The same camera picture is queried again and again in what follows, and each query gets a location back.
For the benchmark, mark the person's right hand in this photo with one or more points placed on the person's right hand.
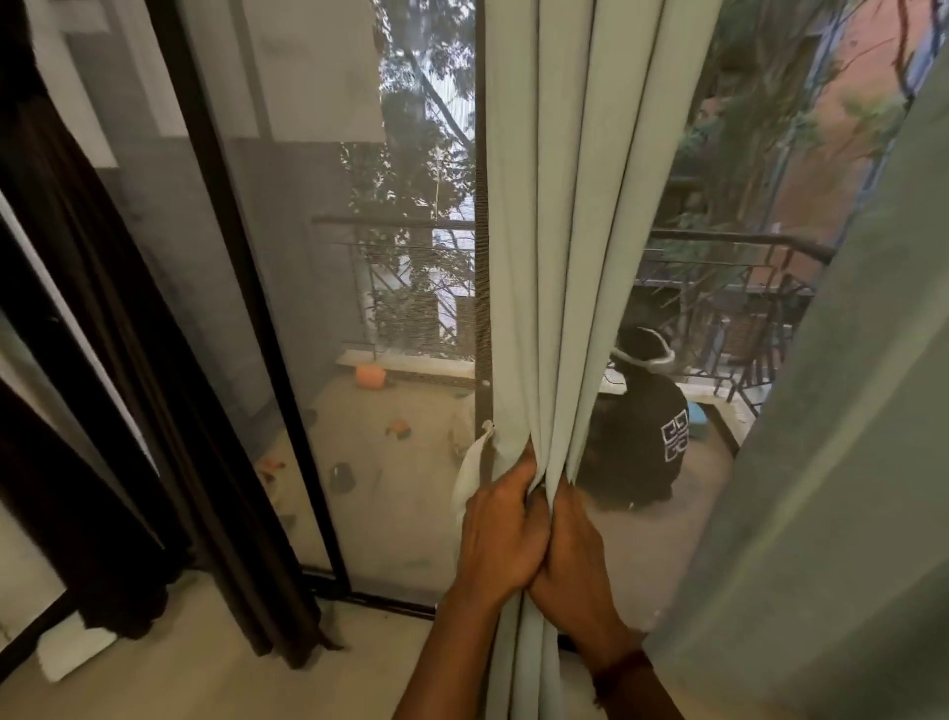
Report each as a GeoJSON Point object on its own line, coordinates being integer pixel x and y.
{"type": "Point", "coordinates": [574, 575]}

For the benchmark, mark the person's left hand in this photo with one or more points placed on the person's left hand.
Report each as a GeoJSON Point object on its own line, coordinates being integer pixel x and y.
{"type": "Point", "coordinates": [497, 541]}

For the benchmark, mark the person's right fingers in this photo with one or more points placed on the person's right fingers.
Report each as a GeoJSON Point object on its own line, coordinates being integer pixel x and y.
{"type": "Point", "coordinates": [565, 504]}

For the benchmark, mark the person's left fingers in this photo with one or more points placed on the person's left fingers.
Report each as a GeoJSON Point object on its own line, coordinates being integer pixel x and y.
{"type": "Point", "coordinates": [531, 475]}

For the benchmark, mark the pale green gathered curtain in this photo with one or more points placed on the pale green gathered curtain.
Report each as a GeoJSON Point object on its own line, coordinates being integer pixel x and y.
{"type": "Point", "coordinates": [593, 222]}

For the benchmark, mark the person's left forearm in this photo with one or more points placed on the person's left forearm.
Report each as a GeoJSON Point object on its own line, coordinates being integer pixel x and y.
{"type": "Point", "coordinates": [452, 660]}

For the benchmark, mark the person's right forearm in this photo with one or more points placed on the person's right forearm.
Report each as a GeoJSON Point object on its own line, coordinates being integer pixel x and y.
{"type": "Point", "coordinates": [630, 693]}

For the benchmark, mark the white curtain tie strip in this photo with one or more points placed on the white curtain tie strip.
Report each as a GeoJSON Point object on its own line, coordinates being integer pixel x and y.
{"type": "Point", "coordinates": [474, 463]}

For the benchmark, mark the small orange green toy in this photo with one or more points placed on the small orange green toy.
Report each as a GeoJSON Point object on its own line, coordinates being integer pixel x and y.
{"type": "Point", "coordinates": [400, 429]}

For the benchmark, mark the blue plastic container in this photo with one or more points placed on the blue plastic container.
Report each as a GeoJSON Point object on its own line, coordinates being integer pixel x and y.
{"type": "Point", "coordinates": [698, 415]}

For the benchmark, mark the white headset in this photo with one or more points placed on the white headset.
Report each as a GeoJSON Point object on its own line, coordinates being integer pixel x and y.
{"type": "Point", "coordinates": [652, 361]}

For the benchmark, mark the orange pot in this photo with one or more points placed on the orange pot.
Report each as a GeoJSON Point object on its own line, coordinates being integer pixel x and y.
{"type": "Point", "coordinates": [371, 377]}

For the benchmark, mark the dark round bowl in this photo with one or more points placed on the dark round bowl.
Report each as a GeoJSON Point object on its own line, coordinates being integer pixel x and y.
{"type": "Point", "coordinates": [342, 478]}

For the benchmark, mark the pale green curtain panel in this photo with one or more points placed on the pale green curtain panel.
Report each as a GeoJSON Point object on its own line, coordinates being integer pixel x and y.
{"type": "Point", "coordinates": [830, 482]}

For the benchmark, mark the black metal balcony railing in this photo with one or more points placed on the black metal balcony railing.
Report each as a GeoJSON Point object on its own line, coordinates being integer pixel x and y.
{"type": "Point", "coordinates": [726, 239]}

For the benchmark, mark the green leafy tree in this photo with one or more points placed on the green leafy tree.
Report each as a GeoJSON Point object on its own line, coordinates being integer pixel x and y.
{"type": "Point", "coordinates": [422, 185]}

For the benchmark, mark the dark brown curtain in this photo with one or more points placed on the dark brown curtain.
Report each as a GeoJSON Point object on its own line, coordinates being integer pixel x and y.
{"type": "Point", "coordinates": [111, 371]}

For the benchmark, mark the white cloth piece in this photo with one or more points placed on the white cloth piece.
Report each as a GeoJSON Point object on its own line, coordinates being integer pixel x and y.
{"type": "Point", "coordinates": [78, 647]}

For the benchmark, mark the black sliding door frame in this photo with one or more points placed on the black sliding door frame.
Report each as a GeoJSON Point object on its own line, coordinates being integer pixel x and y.
{"type": "Point", "coordinates": [245, 311]}

